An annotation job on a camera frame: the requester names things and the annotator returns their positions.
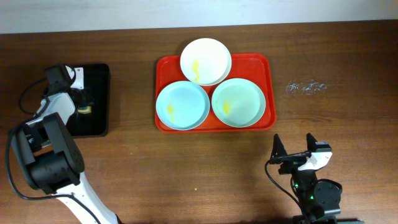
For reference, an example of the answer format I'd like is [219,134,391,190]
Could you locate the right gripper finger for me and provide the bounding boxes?
[270,134,287,159]
[306,133,317,152]

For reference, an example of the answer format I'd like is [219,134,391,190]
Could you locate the green yellow sponge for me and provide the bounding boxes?
[77,106,92,114]

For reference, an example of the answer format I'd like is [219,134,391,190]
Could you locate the light blue plate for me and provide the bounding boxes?
[155,81,210,131]

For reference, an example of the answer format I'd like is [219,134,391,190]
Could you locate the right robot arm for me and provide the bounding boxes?
[264,133,362,224]

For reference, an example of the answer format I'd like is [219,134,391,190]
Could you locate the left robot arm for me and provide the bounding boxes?
[5,63,121,223]

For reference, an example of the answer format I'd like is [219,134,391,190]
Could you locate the black tray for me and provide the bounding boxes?
[67,63,111,138]

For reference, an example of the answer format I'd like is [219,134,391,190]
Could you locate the red plastic tray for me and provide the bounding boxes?
[155,53,277,133]

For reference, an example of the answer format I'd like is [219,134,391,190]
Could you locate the light green plate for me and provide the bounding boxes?
[211,78,266,128]

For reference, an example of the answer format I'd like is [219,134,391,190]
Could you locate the white plate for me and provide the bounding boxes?
[180,38,232,86]

